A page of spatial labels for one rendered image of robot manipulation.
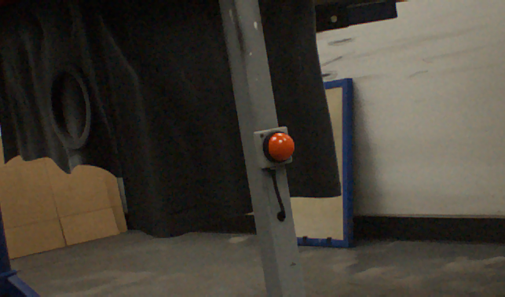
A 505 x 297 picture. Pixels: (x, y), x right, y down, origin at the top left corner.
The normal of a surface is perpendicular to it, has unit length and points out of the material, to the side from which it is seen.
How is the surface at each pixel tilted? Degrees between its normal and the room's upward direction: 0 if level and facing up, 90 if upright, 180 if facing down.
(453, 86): 90
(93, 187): 78
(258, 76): 90
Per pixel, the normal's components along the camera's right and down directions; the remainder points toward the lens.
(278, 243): 0.55, -0.04
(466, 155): -0.82, 0.16
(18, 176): 0.51, -0.25
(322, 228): -0.84, -0.06
